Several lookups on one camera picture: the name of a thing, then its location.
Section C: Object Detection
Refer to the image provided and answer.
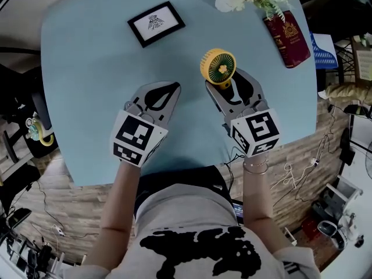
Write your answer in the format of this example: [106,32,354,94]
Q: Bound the grey shirt with black print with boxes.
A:
[63,183,320,279]

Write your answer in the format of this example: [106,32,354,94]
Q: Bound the blue plastic basket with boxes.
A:
[309,32,339,71]

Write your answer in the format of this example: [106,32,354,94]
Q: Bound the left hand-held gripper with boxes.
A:
[109,81,183,168]

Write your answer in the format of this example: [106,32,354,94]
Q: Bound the black picture frame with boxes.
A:
[127,1,186,48]

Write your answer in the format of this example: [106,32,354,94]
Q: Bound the thin wrist bracelet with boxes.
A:
[242,158,270,176]

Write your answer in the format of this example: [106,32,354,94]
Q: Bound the black shorts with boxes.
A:
[135,164,233,214]

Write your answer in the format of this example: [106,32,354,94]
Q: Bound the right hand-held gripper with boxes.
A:
[205,67,280,158]

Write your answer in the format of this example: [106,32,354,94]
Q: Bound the green and yellow toy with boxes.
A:
[25,112,55,146]

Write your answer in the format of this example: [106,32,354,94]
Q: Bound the white cable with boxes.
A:
[271,157,320,201]

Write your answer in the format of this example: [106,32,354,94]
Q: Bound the small yellow fan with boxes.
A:
[199,48,238,91]

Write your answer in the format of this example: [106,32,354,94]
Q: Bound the small device with screen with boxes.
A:
[232,203,245,225]

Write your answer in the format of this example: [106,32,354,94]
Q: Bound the black cable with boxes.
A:
[27,180,99,239]

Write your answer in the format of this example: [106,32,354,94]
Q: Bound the person's right forearm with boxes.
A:
[241,151,288,255]

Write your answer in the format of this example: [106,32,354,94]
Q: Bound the black office chair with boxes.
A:
[0,62,59,165]

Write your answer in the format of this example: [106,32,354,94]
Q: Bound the dark red booklet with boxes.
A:
[263,10,311,69]

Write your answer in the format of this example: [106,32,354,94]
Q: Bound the white open box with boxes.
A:
[313,174,364,223]

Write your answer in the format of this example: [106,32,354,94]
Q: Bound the tan cloth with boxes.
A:
[318,83,372,105]

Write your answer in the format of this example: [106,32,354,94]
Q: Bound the person's left forearm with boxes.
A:
[98,157,144,233]

